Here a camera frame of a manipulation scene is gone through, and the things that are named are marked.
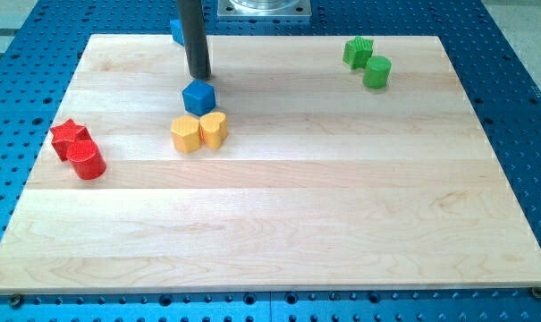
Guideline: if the blue cube block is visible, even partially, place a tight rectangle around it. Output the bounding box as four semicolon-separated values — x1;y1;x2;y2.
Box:
182;80;216;116

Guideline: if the blue triangle block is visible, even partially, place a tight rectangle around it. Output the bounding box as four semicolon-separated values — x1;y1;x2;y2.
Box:
169;19;184;46

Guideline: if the light wooden board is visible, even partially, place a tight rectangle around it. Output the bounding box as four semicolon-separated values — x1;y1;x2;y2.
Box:
0;34;541;294

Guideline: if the yellow heart block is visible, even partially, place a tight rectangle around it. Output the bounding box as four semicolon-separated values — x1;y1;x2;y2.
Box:
199;112;228;149

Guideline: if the yellow pentagon block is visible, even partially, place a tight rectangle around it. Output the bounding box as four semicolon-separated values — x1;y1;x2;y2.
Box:
170;115;201;153

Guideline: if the green cylinder block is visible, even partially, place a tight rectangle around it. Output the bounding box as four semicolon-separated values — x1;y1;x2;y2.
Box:
362;55;392;89

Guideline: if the green star block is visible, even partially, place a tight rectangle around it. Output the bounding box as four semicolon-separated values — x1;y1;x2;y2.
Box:
342;36;374;70

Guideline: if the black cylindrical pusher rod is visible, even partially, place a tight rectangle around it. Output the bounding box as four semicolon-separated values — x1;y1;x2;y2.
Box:
177;0;211;81

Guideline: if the red cylinder block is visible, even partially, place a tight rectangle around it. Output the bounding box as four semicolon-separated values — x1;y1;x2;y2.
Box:
66;140;106;180

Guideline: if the red star block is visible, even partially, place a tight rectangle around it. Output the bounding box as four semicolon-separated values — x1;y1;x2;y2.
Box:
50;119;91;161

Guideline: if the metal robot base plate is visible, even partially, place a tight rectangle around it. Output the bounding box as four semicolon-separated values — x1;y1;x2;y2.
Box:
217;0;312;20

